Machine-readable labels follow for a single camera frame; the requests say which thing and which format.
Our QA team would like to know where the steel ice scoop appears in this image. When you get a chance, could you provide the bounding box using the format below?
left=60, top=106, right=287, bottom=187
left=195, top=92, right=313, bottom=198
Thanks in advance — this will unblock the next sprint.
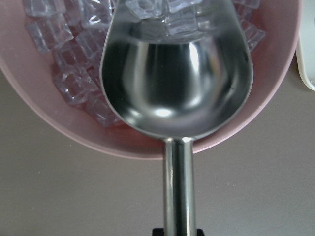
left=100, top=0, right=253, bottom=236

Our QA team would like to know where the pink bowl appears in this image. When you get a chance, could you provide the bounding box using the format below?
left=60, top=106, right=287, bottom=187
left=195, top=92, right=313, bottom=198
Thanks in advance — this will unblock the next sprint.
left=0, top=0, right=302, bottom=159

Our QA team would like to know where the pile of clear ice cubes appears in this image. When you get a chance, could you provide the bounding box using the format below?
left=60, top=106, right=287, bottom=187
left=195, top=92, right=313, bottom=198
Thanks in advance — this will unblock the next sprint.
left=22, top=0, right=266, bottom=128

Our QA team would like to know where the cream serving tray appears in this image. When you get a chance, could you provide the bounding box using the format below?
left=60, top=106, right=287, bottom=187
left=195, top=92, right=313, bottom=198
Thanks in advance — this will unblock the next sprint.
left=296, top=0, right=315, bottom=91

